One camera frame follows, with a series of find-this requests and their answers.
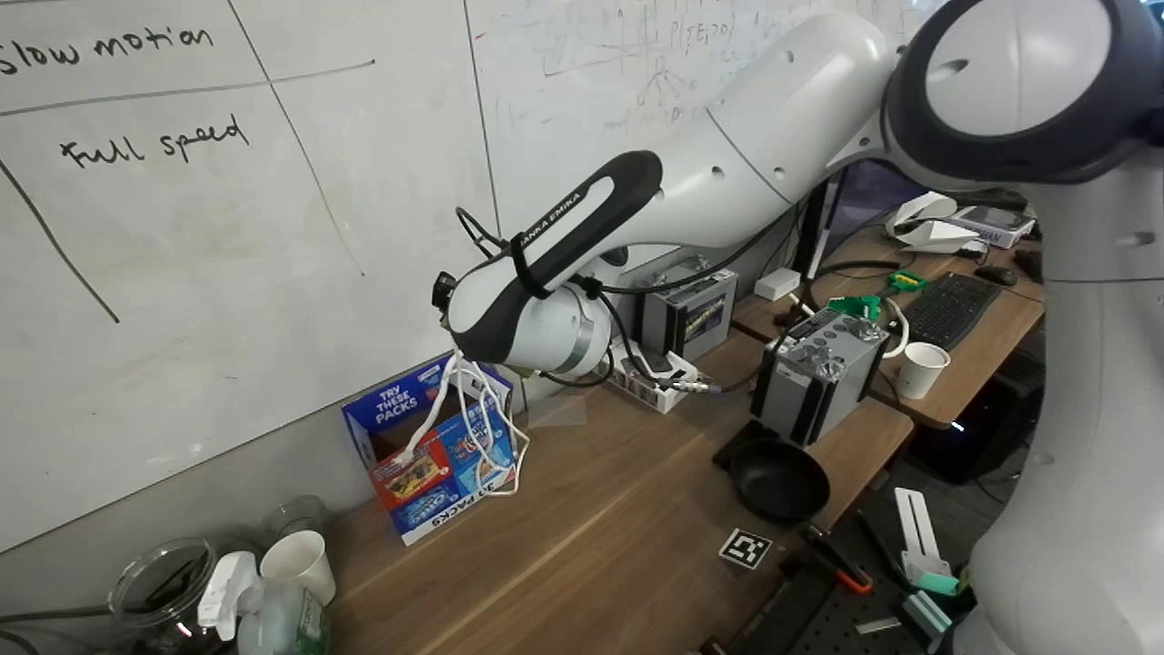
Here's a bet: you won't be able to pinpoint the black keyboard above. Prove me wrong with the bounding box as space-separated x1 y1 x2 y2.
901 272 1009 358

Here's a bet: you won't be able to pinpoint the large clear glass jar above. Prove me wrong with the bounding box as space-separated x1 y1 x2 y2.
105 539 219 648

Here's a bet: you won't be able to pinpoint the black white fiducial tag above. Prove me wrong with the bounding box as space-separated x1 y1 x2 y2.
718 523 780 575

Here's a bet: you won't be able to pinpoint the plain grey battery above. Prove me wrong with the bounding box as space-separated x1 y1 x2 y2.
750 305 893 453

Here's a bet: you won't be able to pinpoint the black round bowl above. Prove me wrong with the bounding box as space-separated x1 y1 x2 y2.
710 419 837 528

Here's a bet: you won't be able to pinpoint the blue cardboard snack box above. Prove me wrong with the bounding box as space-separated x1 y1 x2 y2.
340 355 527 549

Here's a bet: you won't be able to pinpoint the white desk papers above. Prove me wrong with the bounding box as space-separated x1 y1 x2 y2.
886 188 1041 258

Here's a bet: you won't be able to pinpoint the green plastic parts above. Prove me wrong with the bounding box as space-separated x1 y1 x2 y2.
829 265 928 324

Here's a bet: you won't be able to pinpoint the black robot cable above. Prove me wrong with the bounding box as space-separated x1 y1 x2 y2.
453 205 850 397

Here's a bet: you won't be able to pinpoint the white phone box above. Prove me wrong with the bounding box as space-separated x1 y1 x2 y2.
604 341 712 419

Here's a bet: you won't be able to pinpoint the black monitor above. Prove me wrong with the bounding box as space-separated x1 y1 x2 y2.
822 159 928 249

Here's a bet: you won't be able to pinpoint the small white box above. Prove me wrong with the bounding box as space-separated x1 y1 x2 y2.
753 265 804 305

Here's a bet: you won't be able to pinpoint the spray bottle green liquid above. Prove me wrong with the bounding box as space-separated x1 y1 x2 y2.
193 549 335 655

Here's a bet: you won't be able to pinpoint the white string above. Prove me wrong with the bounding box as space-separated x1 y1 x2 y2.
386 355 536 501

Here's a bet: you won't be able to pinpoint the white mug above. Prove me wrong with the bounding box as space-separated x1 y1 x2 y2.
893 338 952 406

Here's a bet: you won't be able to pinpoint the white paper cup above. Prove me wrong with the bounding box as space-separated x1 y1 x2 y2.
257 528 340 608

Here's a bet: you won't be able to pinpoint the black clamp orange handle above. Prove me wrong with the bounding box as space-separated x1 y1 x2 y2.
795 523 878 602

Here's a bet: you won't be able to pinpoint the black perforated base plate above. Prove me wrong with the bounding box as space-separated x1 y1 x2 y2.
702 568 961 655

